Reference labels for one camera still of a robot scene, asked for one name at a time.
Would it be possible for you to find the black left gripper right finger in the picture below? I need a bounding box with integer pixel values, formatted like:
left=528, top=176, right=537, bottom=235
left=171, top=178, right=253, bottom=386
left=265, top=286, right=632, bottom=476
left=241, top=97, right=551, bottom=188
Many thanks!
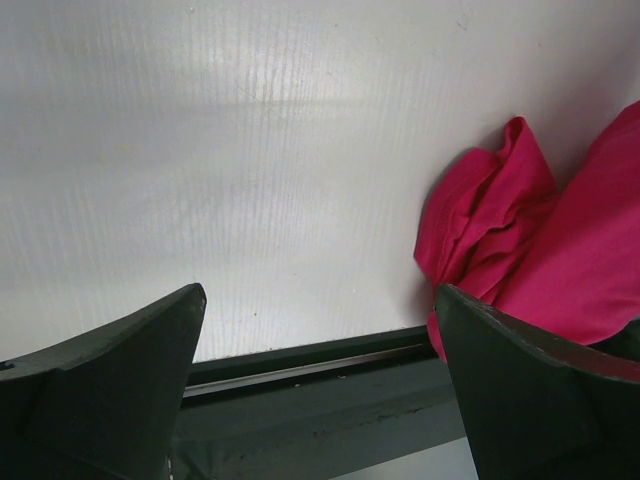
left=435, top=285, right=639, bottom=479

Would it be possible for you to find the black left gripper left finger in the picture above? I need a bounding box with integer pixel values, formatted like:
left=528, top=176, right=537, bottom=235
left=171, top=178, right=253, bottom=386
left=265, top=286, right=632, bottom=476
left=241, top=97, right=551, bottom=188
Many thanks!
left=1, top=283, right=206, bottom=479

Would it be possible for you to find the crimson pink t shirt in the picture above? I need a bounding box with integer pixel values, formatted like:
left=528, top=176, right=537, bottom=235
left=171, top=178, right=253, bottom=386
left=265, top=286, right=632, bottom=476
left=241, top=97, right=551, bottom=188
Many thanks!
left=414, top=105, right=639, bottom=360

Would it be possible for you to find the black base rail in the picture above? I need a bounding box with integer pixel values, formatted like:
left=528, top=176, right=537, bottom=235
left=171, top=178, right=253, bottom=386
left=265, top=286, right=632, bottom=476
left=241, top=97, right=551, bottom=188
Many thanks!
left=167, top=327, right=464, bottom=479

